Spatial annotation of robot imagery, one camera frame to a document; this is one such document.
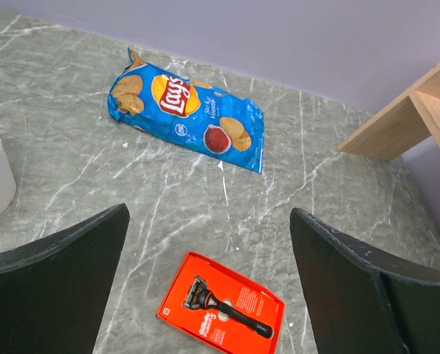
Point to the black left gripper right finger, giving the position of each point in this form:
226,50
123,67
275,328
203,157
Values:
361,299

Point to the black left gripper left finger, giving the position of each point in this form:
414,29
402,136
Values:
54,290

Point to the wooden shelf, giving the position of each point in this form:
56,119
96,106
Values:
403,123

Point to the orange razor box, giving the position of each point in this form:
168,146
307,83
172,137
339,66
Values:
213,327

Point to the black razor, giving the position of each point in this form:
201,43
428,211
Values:
200,297

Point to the blue Lays chips bag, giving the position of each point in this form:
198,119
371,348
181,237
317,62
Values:
188,113

